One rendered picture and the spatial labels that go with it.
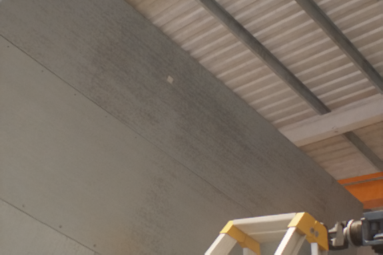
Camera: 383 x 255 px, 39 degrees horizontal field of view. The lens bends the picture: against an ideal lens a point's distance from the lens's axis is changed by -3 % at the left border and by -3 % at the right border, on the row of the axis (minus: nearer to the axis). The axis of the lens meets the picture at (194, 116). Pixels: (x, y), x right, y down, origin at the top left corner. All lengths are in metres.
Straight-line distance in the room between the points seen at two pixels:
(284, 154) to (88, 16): 1.38
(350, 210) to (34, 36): 2.28
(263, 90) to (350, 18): 2.62
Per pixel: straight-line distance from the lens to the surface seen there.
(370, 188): 11.21
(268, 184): 3.00
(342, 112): 10.97
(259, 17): 9.68
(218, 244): 2.04
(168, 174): 2.51
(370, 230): 2.73
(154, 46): 2.65
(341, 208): 3.55
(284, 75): 10.43
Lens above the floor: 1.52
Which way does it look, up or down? 31 degrees up
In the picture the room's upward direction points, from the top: 18 degrees clockwise
